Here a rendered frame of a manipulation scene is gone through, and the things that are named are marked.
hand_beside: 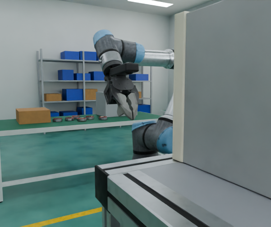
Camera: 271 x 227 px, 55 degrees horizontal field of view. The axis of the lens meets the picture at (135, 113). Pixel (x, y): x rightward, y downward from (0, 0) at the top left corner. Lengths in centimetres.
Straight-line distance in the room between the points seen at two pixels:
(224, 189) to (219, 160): 4
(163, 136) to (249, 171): 77
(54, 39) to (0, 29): 123
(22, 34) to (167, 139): 636
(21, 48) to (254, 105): 693
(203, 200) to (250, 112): 10
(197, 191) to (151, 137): 82
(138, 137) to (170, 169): 82
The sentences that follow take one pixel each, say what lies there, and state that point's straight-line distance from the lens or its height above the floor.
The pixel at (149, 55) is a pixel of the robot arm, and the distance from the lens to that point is 119.
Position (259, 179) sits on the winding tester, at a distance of 30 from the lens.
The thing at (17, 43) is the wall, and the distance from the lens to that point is 712.
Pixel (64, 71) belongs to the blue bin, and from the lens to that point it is 667.
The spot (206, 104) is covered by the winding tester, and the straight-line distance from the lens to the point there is 33.
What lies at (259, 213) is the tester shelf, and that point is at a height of 111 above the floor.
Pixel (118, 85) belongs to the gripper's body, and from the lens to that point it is 82.
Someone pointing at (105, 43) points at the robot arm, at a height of 136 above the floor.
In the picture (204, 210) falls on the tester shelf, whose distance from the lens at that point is 25.
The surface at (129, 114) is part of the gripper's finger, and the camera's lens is 78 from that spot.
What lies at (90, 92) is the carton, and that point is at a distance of 688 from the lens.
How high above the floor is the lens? 123
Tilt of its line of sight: 7 degrees down
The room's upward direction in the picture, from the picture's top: straight up
